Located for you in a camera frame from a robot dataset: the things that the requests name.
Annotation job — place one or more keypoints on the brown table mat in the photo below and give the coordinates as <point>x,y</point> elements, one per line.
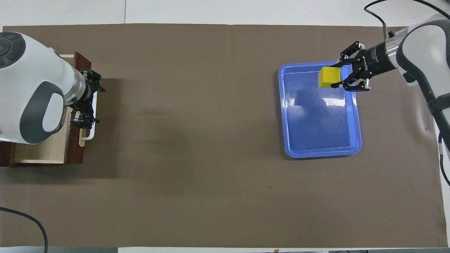
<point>175,158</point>

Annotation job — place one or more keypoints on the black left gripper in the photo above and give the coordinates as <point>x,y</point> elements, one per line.
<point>84,93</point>

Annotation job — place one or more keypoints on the yellow cube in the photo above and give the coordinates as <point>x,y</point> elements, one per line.
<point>328,77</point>

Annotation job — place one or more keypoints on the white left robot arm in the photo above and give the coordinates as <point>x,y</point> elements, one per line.
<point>28,77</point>

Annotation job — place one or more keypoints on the blue plastic tray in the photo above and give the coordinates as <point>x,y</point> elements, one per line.
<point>316,126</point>

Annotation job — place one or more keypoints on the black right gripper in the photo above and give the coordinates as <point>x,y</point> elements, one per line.
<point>379,59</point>

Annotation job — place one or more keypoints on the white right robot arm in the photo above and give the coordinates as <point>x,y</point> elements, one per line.
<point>422,45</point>

